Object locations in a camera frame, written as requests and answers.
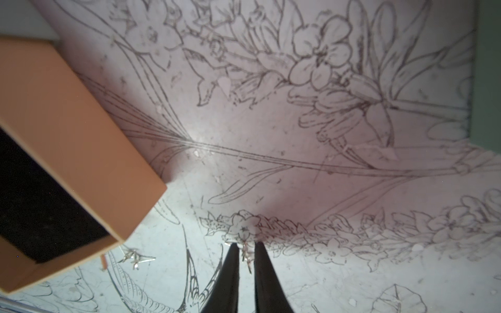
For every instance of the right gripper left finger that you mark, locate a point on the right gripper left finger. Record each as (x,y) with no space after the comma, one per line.
(225,293)

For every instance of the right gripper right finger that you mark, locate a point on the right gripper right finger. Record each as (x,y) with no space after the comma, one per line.
(268,293)

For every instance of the silver star earring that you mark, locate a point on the silver star earring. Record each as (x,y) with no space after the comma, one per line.
(247,256)
(135,257)

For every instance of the mint jewelry box right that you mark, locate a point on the mint jewelry box right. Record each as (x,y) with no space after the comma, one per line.
(485,118)

